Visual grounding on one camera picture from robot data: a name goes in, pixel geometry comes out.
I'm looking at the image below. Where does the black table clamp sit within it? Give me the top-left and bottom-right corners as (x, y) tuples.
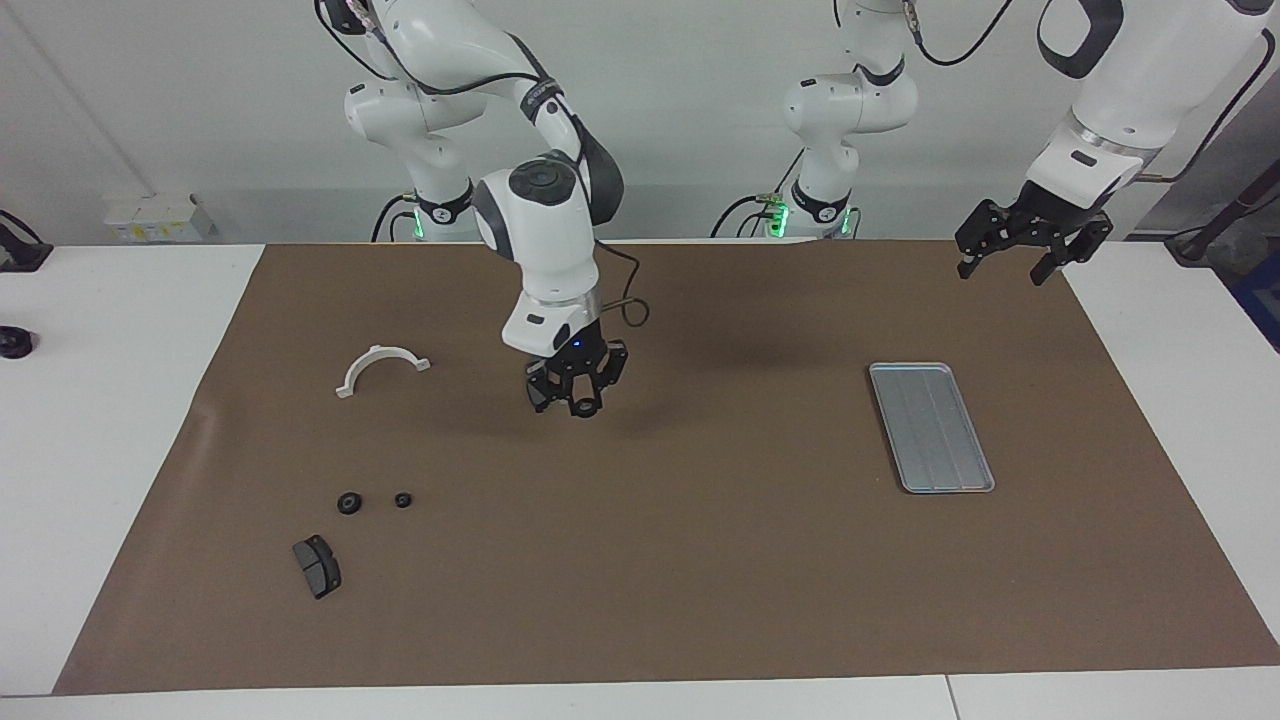
(0, 210), (54, 273)

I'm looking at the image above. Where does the silver metal tray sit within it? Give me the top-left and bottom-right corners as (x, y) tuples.
(867, 362), (997, 495)

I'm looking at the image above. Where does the white power strip box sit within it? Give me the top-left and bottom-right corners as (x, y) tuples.
(104, 193), (217, 243)

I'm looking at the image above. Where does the black base cable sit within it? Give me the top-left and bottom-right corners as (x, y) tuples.
(370, 193), (421, 243)
(710, 150), (801, 239)

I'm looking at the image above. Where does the thick dark brake pad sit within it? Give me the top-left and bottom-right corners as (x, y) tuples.
(292, 535), (343, 601)

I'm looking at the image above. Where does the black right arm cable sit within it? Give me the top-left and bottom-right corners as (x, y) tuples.
(315, 0), (652, 329)

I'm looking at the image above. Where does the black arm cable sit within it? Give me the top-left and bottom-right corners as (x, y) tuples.
(835, 0), (1280, 187)
(315, 0), (652, 329)

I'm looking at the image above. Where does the blue crate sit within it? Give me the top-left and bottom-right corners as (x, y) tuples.
(1230, 250), (1280, 353)

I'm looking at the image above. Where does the white semicircular plastic clamp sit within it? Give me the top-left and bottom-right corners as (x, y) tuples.
(335, 343), (433, 399)

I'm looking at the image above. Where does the black left base cable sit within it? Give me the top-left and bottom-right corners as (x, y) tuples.
(710, 150), (801, 239)

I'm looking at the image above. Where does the black pole stand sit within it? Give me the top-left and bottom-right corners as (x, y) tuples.
(1165, 165), (1280, 266)

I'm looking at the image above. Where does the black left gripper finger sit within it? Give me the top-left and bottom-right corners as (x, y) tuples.
(955, 200), (1003, 281)
(1030, 232), (1091, 288)

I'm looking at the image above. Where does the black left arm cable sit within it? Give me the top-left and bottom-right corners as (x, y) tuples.
(835, 0), (1280, 187)

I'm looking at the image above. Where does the black right base cable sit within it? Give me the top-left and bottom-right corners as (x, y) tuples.
(370, 193), (421, 243)

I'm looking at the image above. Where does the brown table mat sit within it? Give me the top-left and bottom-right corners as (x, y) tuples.
(52, 238), (1280, 696)

